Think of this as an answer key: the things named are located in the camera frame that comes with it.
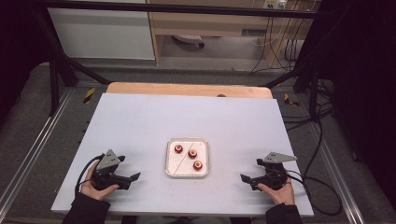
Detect white chair base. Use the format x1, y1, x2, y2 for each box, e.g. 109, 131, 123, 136
172, 34, 205, 49

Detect black metal frame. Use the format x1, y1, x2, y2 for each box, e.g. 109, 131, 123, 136
32, 0, 325, 118

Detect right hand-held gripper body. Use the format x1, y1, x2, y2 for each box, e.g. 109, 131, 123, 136
258, 151, 298, 191

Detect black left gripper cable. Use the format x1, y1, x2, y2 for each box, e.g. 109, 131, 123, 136
74, 153, 106, 194

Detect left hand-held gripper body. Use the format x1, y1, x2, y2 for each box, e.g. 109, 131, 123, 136
92, 148, 130, 191

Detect person's right hand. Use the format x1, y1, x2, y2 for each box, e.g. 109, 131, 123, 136
257, 181, 296, 206

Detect thin wooden skewer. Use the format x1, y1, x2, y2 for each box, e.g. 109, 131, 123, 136
174, 142, 195, 175

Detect person's left hand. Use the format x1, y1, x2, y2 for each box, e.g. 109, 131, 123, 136
81, 161, 120, 202

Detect black floor cables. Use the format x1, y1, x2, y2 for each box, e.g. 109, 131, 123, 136
281, 78, 336, 132

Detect white cabinet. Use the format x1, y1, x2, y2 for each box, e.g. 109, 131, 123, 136
47, 7, 156, 61

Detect white power strip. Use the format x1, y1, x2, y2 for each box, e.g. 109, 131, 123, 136
262, 0, 288, 9

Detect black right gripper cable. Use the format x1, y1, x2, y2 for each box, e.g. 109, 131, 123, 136
285, 169, 344, 217

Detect aluminium floor rail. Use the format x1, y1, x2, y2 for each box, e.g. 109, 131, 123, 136
0, 89, 75, 204
307, 122, 366, 224

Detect light wooden desk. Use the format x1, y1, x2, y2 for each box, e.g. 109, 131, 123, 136
146, 0, 316, 67

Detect yellow black striped tape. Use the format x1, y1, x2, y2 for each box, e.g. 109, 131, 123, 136
283, 92, 300, 107
82, 87, 96, 105

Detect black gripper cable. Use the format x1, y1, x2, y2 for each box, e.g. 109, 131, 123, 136
74, 153, 106, 194
285, 169, 344, 217

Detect hanging black cables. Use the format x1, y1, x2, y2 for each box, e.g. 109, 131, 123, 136
249, 8, 301, 75

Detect white metal tray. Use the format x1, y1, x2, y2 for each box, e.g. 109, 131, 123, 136
164, 137, 210, 179

